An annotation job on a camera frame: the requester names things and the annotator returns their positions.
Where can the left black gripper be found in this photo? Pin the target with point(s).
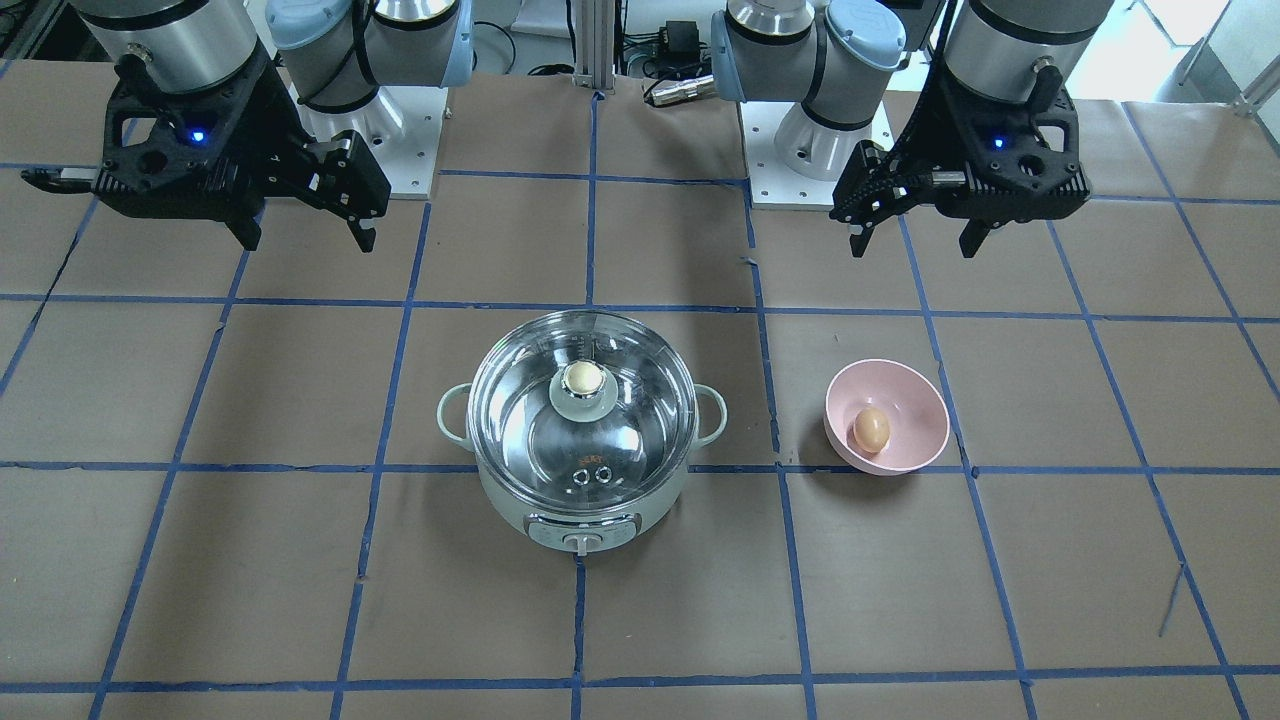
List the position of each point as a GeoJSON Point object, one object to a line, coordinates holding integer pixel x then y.
{"type": "Point", "coordinates": [930, 135]}

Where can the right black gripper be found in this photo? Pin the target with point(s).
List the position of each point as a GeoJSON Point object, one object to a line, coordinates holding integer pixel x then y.
{"type": "Point", "coordinates": [272, 130]}

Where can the brown egg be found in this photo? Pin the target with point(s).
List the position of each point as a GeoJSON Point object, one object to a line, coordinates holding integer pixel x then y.
{"type": "Point", "coordinates": [871, 430]}

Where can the glass pot lid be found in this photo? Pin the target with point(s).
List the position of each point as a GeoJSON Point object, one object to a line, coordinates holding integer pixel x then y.
{"type": "Point", "coordinates": [582, 407]}

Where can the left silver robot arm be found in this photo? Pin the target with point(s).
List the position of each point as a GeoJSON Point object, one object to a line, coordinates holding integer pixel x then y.
{"type": "Point", "coordinates": [840, 60]}

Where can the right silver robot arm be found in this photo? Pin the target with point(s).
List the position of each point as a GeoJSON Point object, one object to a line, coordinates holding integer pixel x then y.
{"type": "Point", "coordinates": [333, 56]}

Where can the pale green electric pot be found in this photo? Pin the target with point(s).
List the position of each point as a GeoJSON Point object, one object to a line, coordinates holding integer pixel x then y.
{"type": "Point", "coordinates": [598, 527]}

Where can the pink bowl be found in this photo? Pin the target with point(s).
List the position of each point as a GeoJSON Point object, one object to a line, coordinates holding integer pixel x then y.
{"type": "Point", "coordinates": [919, 419]}

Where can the silver cylindrical connector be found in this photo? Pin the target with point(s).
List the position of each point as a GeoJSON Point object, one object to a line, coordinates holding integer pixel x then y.
{"type": "Point", "coordinates": [666, 93]}

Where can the black power adapter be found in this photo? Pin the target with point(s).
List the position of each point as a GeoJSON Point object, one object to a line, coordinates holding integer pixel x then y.
{"type": "Point", "coordinates": [679, 38]}

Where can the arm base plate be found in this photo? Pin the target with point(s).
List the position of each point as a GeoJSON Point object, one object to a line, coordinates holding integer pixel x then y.
{"type": "Point", "coordinates": [770, 160]}
{"type": "Point", "coordinates": [400, 150]}

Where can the aluminium frame post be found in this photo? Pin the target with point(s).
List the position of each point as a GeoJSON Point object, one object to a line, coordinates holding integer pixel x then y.
{"type": "Point", "coordinates": [593, 36]}

